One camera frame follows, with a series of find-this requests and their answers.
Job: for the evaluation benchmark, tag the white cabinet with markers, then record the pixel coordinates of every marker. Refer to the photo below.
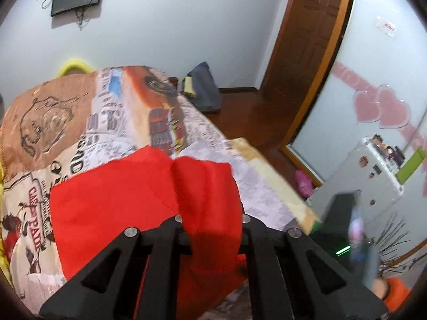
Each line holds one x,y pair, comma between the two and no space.
360,186

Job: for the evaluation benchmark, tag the printed bed sheet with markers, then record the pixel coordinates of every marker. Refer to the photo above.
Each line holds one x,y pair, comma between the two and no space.
253,180

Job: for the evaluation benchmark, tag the brown printed pillow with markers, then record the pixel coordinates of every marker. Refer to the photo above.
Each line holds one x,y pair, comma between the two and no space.
50,116

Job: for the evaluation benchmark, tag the pink heart wall decal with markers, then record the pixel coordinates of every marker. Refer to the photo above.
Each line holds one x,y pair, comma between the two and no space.
380,108

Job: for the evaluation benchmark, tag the newspaper print pillow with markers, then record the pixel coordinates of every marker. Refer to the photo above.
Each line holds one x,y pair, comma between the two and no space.
133,106

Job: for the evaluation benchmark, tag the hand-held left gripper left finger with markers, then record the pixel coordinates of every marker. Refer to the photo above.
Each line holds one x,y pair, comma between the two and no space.
166,240

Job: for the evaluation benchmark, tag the yellow round object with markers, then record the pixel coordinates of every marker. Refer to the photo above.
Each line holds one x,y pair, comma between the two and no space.
73,65

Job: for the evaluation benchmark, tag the dark dry twigs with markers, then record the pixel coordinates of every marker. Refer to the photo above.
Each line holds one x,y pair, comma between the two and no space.
390,240

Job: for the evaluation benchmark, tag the brown wooden door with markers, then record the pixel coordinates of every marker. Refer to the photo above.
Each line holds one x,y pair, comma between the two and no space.
300,40

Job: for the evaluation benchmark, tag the dark blue bag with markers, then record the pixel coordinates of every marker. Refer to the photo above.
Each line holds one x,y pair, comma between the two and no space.
206,90

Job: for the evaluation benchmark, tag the green box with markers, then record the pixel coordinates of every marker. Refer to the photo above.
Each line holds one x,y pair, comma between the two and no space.
411,166

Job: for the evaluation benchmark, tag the red zip jacket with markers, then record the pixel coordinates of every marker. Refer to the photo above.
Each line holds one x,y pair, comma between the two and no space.
116,200

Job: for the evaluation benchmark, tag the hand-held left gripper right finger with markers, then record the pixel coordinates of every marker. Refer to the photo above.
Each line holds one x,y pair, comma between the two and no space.
263,240

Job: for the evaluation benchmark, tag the white wall sticker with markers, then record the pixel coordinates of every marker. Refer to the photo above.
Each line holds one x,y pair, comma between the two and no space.
386,28

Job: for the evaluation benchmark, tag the person's right forearm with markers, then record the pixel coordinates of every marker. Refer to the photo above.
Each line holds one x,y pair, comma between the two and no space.
397,293

